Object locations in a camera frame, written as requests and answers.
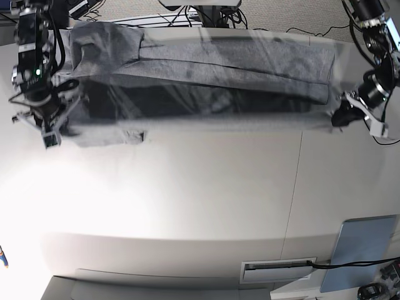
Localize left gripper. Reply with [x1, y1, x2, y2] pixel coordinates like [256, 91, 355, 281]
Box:
[331, 73, 391, 128]

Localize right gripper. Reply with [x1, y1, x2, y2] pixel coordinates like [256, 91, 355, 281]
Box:
[11, 79, 79, 134]

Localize grey T-shirt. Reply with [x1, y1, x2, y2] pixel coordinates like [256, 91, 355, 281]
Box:
[58, 22, 339, 147]

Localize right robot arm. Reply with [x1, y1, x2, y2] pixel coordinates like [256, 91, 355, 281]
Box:
[9, 1, 79, 138]

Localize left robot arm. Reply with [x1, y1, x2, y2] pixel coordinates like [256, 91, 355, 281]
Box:
[331, 1, 399, 128]

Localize grey-blue flat panel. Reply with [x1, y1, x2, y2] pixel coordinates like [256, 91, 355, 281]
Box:
[320, 215, 397, 293]

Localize blue orange tool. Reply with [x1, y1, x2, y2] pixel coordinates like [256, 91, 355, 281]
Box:
[0, 247, 9, 268]

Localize black device bottom right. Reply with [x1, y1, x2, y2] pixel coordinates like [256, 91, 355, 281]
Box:
[357, 282, 389, 300]

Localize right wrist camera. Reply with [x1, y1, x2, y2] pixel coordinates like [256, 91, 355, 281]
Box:
[42, 131, 61, 149]

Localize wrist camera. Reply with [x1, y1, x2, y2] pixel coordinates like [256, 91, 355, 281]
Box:
[369, 120, 389, 138]
[42, 131, 61, 149]

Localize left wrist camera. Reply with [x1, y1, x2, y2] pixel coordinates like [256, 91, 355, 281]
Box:
[369, 120, 389, 138]

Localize black cable from tray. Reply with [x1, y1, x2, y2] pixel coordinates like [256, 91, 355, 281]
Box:
[307, 256, 400, 270]

